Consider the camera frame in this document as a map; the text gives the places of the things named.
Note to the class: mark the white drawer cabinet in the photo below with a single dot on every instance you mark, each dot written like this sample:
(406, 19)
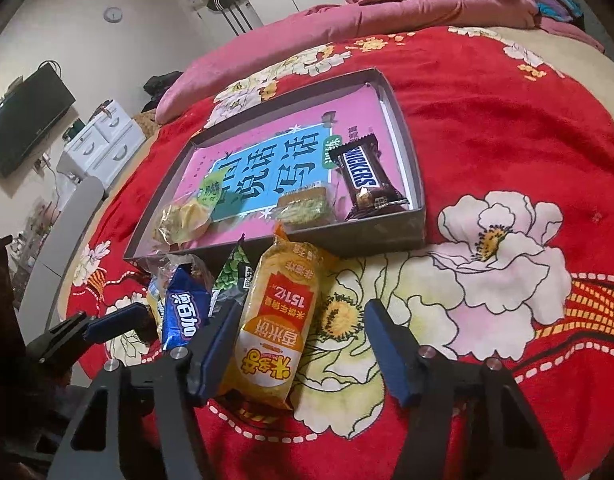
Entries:
(102, 140)

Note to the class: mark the long pink pillow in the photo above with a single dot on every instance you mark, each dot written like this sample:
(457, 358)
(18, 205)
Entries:
(312, 40)

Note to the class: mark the green pastry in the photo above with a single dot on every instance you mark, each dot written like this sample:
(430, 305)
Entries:
(302, 207)

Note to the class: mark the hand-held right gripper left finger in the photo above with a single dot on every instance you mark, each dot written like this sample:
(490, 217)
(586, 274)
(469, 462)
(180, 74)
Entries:
(214, 355)

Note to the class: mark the blue purple cloth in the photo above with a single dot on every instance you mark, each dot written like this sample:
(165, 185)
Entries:
(557, 7)

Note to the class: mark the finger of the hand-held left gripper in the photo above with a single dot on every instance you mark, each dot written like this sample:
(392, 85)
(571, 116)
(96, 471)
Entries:
(117, 321)
(57, 341)

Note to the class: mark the pale yellow snack packet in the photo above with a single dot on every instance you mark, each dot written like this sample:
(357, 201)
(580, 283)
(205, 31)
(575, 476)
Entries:
(155, 305)

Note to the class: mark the round wall clock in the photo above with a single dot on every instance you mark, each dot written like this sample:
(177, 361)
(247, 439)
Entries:
(113, 14)

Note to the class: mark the grey shallow cardboard box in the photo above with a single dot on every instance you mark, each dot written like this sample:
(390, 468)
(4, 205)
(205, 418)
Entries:
(387, 240)

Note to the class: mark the black television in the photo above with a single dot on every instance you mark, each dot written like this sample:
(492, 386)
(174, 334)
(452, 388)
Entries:
(22, 120)

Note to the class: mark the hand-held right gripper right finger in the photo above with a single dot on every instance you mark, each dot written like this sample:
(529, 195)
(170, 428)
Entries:
(389, 355)

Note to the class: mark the brown fuzzy cloth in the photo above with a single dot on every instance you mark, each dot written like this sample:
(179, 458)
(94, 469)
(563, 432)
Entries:
(146, 125)

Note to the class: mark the brown chocolate bar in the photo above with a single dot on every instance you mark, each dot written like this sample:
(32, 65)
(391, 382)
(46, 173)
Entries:
(362, 175)

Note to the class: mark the light grey chair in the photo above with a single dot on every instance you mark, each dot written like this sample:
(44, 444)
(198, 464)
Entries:
(62, 245)

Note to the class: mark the dark bag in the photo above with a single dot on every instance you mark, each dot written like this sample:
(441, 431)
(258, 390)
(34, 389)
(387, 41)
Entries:
(162, 85)

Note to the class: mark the brown pastry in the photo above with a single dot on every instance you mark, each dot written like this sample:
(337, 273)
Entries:
(179, 266)

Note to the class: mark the pink book with blue panel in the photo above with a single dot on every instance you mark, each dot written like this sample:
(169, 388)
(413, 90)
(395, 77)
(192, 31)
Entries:
(297, 110)

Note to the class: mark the orange rice cracker packet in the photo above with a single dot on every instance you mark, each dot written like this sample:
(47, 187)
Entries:
(282, 320)

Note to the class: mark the dark green pea snack packet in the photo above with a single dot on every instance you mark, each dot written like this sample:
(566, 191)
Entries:
(232, 270)

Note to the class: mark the blue cookie packet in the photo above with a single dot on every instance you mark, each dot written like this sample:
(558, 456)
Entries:
(184, 315)

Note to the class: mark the light green snack packet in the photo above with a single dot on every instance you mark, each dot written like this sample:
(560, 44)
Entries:
(187, 212)

